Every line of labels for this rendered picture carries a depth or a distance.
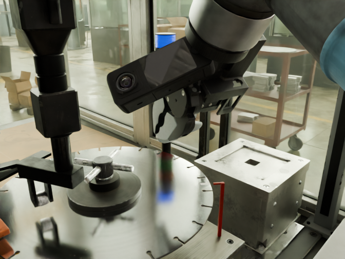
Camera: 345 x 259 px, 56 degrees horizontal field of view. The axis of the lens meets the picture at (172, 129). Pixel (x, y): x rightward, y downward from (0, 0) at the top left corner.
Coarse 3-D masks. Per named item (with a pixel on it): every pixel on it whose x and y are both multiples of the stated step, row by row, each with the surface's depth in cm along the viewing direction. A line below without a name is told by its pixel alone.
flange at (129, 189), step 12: (96, 180) 48; (108, 180) 48; (120, 180) 50; (132, 180) 50; (72, 192) 47; (84, 192) 47; (96, 192) 47; (108, 192) 47; (120, 192) 47; (132, 192) 47; (72, 204) 46; (84, 204) 45; (96, 204) 45; (108, 204) 45; (120, 204) 45
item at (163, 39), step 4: (164, 32) 71; (168, 32) 71; (156, 36) 68; (160, 36) 67; (164, 36) 67; (168, 36) 67; (172, 36) 68; (156, 40) 69; (160, 40) 68; (164, 40) 67; (168, 40) 68; (172, 40) 68; (156, 44) 69; (160, 44) 68; (164, 44) 68
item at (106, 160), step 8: (112, 152) 51; (80, 160) 48; (88, 160) 48; (96, 160) 47; (104, 160) 47; (112, 160) 48; (96, 168) 46; (104, 168) 47; (112, 168) 47; (120, 168) 47; (128, 168) 46; (88, 176) 44; (96, 176) 47; (104, 176) 47; (112, 176) 48
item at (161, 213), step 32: (128, 160) 59; (160, 160) 59; (0, 192) 49; (64, 192) 49; (160, 192) 49; (192, 192) 49; (32, 224) 42; (64, 224) 42; (96, 224) 42; (128, 224) 42; (160, 224) 42; (192, 224) 42; (32, 256) 37; (64, 256) 37; (96, 256) 37; (128, 256) 37; (160, 256) 37
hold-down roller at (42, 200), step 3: (39, 192) 43; (42, 192) 43; (45, 192) 43; (39, 195) 43; (42, 195) 43; (45, 195) 43; (39, 198) 43; (42, 198) 43; (45, 198) 43; (39, 201) 43; (42, 201) 43; (45, 201) 43; (48, 201) 43; (39, 204) 43; (42, 204) 43; (45, 204) 43
